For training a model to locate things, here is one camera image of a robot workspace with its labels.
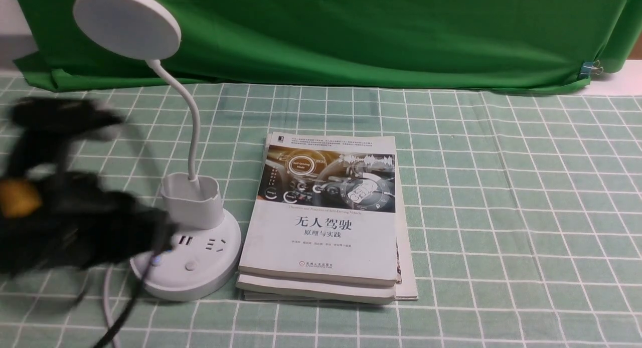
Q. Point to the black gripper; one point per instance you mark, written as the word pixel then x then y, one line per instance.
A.
pixel 112 227

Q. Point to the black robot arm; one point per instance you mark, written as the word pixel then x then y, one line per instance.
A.
pixel 50 127

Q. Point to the white desk lamp with sockets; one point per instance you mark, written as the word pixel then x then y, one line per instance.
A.
pixel 208 241

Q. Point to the white self-driving textbook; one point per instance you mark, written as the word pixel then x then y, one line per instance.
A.
pixel 326 212

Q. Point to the bottom thin white book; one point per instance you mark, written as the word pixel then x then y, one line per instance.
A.
pixel 407 268

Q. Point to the green checkered tablecloth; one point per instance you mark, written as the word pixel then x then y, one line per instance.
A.
pixel 523 215

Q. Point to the green backdrop cloth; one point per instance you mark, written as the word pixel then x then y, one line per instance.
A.
pixel 514 46

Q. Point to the blue binder clip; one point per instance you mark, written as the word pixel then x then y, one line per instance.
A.
pixel 589 69

